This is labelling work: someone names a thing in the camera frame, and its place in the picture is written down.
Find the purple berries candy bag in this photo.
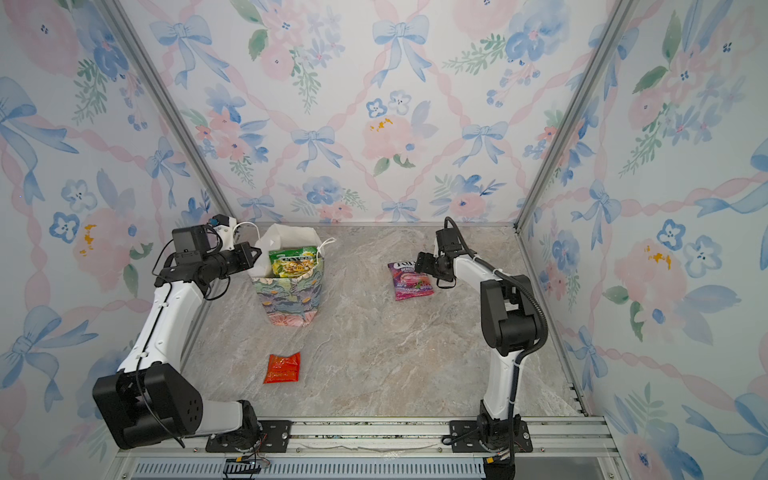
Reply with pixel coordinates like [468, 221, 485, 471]
[388, 261, 434, 301]

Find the green lemon candy bag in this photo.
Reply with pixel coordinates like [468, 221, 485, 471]
[269, 246, 318, 278]

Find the floral paper gift bag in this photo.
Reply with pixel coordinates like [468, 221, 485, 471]
[247, 224, 335, 327]

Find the small red snack packet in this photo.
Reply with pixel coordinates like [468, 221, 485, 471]
[263, 352, 301, 384]

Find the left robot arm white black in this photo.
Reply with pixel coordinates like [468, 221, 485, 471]
[92, 242, 263, 452]

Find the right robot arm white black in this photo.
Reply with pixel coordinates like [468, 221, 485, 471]
[415, 217, 549, 457]

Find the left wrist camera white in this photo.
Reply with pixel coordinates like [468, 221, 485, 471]
[172, 214, 238, 255]

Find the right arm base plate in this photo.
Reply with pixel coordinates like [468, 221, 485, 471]
[441, 416, 534, 454]

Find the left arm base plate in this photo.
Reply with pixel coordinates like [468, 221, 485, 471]
[205, 420, 293, 454]

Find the black connector with wires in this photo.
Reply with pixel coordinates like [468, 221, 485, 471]
[222, 454, 271, 479]

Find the aluminium mounting rail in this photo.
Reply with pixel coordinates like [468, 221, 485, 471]
[116, 413, 619, 460]

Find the left aluminium corner post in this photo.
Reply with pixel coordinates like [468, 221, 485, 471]
[95, 0, 235, 217]

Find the aluminium corner post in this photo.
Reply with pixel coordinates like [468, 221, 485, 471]
[95, 0, 235, 217]
[514, 0, 636, 236]

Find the right aluminium corner post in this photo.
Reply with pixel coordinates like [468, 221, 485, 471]
[514, 0, 636, 236]

